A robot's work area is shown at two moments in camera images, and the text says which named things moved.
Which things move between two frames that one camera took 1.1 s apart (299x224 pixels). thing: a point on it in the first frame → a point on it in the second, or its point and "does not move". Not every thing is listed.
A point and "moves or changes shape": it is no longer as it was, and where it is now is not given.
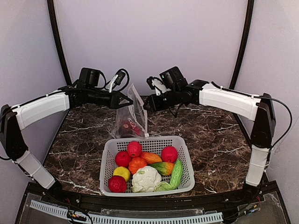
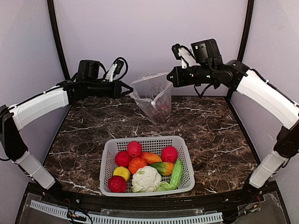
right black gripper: x=154 y=103 → x=176 y=77
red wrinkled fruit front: x=117 y=184 does not move
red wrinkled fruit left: x=134 y=149 does not move
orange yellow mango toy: x=150 y=157 does not move
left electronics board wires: x=74 y=213 does not move
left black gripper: x=114 y=99 → x=117 y=89
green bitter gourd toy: x=177 y=175 does not move
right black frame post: x=248 y=24 does not move
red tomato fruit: x=122 y=158 does not move
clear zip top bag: x=132 y=120 moves or changes shape
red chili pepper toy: x=136 y=129 moves or changes shape
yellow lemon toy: x=122 y=171 does not move
